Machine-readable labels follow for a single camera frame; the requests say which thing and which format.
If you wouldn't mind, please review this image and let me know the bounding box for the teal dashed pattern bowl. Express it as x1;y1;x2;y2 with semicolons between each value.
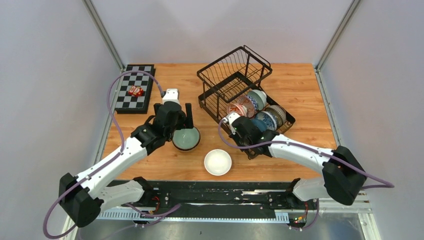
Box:
247;89;267;111

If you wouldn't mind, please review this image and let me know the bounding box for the orange floral pattern bowl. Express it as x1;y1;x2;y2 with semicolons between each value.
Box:
226;103;248;117

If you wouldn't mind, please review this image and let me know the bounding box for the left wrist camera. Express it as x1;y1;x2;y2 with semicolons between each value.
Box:
162;88;180;104

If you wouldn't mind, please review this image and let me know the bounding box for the white orange bowl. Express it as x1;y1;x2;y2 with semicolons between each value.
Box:
203;149;232;176

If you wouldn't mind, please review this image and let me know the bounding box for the beige interior bowl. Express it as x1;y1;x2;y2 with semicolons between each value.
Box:
265;105;287;128

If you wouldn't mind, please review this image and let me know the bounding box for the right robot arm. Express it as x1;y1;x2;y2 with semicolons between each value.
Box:
225;112;367;209

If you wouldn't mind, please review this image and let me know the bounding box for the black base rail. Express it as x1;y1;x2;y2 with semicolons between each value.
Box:
74;180;374;224

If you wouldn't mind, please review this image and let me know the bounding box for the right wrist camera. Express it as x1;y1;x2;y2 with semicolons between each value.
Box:
222;111;241;134

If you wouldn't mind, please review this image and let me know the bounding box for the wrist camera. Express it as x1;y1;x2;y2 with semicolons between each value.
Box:
162;88;180;104
222;111;241;134

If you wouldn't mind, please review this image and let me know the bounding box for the black wire dish rack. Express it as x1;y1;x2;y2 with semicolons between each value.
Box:
196;45;296;151

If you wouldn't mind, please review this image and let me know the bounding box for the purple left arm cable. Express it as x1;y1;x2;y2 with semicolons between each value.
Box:
43;70;182;240

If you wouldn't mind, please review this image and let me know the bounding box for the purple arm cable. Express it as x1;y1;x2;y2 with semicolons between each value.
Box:
43;70;182;240
217;119;396;231

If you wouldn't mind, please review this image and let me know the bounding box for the orange geometric pattern bowl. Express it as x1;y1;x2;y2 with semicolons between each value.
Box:
237;95;256;118

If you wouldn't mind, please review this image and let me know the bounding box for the black white chessboard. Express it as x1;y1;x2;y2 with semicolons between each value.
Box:
115;64;156;114

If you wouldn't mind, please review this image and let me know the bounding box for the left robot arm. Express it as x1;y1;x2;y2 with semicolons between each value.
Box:
59;101;194;228

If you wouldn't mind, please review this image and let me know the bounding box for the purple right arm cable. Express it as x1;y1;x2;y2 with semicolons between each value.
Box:
217;119;396;231

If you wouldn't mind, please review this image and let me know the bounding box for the red owl toy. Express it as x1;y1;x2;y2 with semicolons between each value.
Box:
127;85;145;97

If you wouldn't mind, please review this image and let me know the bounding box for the white blue striped bowl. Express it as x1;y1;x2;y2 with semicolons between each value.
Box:
254;111;278;131

